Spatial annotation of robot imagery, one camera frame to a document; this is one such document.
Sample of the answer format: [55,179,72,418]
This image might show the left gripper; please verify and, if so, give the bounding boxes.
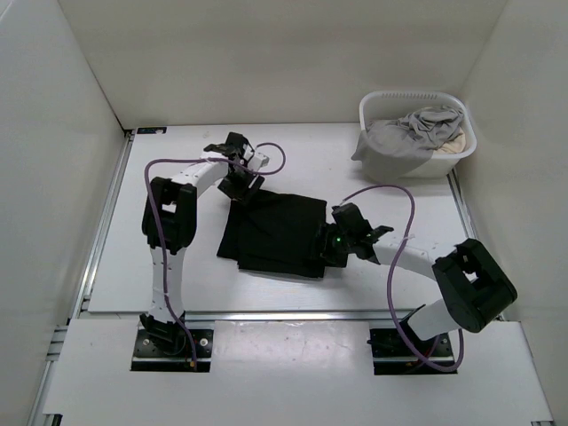
[217,163,264,209]

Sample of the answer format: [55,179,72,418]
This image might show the black label sticker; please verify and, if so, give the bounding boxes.
[137,127,167,135]

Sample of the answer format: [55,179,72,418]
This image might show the white laundry basket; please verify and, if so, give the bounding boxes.
[351,91,477,182]

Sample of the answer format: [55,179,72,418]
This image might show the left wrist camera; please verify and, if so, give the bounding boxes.
[247,151,270,171]

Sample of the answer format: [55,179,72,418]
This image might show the beige garment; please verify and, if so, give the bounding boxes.
[434,128,467,155]

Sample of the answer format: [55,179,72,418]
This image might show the black trousers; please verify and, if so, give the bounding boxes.
[217,190,327,279]

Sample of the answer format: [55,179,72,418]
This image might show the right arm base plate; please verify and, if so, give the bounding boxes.
[367,328,455,375]

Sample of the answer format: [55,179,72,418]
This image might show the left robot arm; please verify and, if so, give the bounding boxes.
[140,132,269,355]

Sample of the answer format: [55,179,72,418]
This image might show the grey garment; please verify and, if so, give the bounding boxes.
[351,106,464,183]

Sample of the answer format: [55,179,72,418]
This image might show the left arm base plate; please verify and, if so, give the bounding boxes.
[130,327,214,373]

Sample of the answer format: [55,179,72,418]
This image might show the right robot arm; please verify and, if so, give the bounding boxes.
[312,203,518,355]

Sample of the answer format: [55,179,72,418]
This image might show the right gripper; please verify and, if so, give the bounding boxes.
[302,220,354,268]

